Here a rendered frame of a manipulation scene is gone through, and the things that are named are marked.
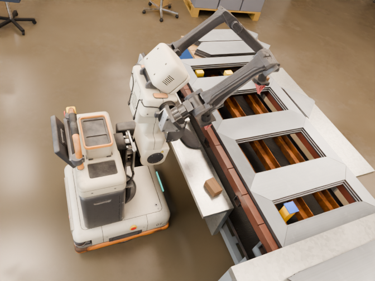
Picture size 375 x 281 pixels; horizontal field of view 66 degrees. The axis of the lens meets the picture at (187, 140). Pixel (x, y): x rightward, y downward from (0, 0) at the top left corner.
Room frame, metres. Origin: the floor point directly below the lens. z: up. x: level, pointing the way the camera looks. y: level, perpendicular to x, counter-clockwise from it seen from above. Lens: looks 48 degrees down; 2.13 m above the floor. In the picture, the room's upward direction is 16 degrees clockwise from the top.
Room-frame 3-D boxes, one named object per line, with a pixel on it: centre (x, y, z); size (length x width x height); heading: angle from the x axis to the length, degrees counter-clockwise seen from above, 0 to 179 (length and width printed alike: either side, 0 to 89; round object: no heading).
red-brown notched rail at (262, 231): (1.30, -0.14, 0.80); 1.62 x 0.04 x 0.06; 33
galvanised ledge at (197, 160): (1.40, 0.07, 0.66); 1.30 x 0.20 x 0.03; 33
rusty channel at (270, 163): (1.50, -0.45, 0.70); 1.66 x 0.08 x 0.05; 33
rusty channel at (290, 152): (1.62, -0.63, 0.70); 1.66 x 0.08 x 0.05; 33
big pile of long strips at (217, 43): (2.50, -0.12, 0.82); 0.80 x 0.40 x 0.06; 123
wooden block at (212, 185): (0.99, -0.23, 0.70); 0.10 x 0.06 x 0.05; 45
